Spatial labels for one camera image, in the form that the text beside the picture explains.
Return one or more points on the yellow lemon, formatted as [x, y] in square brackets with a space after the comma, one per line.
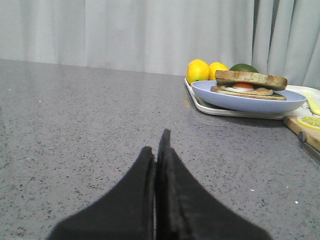
[213, 67]
[197, 70]

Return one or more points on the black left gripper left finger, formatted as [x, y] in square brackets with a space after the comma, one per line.
[126, 212]

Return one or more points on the blue round plate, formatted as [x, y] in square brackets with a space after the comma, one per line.
[293, 101]

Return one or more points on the green lime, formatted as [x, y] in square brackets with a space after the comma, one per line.
[243, 67]

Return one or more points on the grey curtain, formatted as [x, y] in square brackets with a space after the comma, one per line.
[278, 37]

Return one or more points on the white rectangular tray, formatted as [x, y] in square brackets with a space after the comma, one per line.
[210, 109]

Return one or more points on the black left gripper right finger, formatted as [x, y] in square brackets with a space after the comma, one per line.
[186, 211]

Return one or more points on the lemon slice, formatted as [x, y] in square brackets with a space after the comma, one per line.
[309, 122]

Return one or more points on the wooden cutting board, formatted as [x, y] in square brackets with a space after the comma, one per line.
[313, 136]

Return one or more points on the bread slice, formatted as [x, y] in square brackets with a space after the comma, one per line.
[275, 96]
[258, 80]

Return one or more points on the yellow plastic fork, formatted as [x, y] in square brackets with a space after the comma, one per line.
[314, 107]

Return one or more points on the right yellow lemon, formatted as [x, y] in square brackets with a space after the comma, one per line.
[213, 67]

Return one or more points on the left yellow lemon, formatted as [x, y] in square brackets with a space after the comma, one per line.
[197, 70]

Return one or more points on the fried egg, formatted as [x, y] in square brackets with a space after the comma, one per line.
[247, 88]

